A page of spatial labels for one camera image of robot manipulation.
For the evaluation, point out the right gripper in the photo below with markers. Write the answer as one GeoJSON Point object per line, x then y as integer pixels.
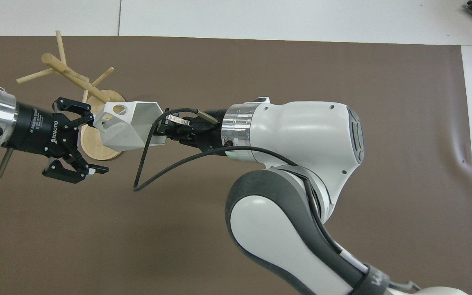
{"type": "Point", "coordinates": [211, 135]}

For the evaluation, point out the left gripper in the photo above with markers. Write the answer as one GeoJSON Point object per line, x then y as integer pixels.
{"type": "Point", "coordinates": [35, 129]}

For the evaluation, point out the white angular cup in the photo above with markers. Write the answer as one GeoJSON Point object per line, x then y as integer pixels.
{"type": "Point", "coordinates": [125, 131]}

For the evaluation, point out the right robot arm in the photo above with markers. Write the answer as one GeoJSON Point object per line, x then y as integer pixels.
{"type": "Point", "coordinates": [301, 131]}

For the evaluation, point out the wooden cup rack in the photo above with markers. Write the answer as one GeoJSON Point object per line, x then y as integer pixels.
{"type": "Point", "coordinates": [100, 150]}

